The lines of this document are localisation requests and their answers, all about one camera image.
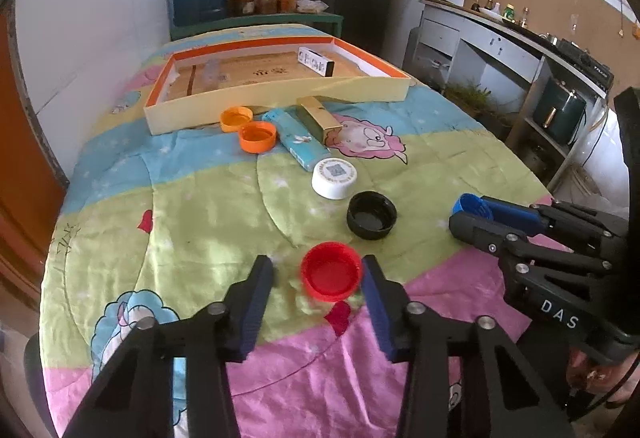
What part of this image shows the grey counter cabinet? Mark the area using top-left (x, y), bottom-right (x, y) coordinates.
top-left (402, 0), bottom-right (613, 184)

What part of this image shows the white and black slim box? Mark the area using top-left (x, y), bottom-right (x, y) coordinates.
top-left (297, 46), bottom-right (335, 78)

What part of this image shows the brown wooden door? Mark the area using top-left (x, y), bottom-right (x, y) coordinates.
top-left (0, 3), bottom-right (68, 299)

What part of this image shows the gold rectangular box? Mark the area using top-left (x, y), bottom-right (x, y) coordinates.
top-left (297, 96), bottom-right (343, 142)

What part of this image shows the potted green plant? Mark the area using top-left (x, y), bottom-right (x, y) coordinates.
top-left (445, 83), bottom-right (506, 119)

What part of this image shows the black gas stove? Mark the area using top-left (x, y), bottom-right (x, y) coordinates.
top-left (555, 38), bottom-right (615, 86)

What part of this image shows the teal flat box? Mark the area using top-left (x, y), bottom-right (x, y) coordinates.
top-left (261, 108), bottom-right (332, 170)

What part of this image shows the red bottle cap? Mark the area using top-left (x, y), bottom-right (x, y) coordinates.
top-left (301, 241), bottom-right (363, 303)

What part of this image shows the black bottle cap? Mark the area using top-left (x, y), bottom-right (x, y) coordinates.
top-left (346, 191), bottom-right (398, 240)

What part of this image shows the person's right hand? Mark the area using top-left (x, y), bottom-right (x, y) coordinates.
top-left (570, 348), bottom-right (640, 406)

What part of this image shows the green table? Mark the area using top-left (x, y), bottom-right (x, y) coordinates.
top-left (170, 11), bottom-right (345, 42)

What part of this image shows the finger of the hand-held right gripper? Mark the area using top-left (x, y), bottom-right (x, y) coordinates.
top-left (448, 211), bottom-right (628, 279)
top-left (480, 197), bottom-right (628, 244)

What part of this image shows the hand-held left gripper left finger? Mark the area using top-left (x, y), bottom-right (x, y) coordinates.
top-left (62, 255), bottom-right (276, 438)

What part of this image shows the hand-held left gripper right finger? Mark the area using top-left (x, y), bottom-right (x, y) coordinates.
top-left (361, 255), bottom-right (576, 438)

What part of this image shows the yellow-orange bottle cap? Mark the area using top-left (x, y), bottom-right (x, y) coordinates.
top-left (219, 105), bottom-right (253, 132)

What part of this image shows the blue bottle cap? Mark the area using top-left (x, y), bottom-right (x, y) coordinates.
top-left (452, 193), bottom-right (493, 219)

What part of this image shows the orange bottle cap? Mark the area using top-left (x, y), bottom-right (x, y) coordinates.
top-left (237, 121), bottom-right (277, 153)

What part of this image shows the white bottle cap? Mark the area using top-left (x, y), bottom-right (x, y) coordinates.
top-left (311, 157), bottom-right (361, 200)

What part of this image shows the orange-rimmed cardboard tray box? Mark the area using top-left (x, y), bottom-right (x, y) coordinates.
top-left (144, 36), bottom-right (412, 136)

